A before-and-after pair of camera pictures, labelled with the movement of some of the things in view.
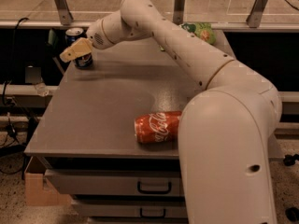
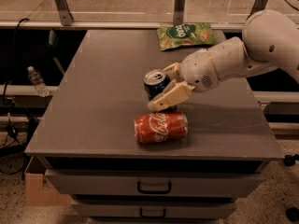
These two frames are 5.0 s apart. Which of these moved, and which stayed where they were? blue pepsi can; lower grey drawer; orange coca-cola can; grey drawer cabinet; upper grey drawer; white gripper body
Moved: white gripper body; blue pepsi can
Stayed: lower grey drawer; upper grey drawer; orange coca-cola can; grey drawer cabinet
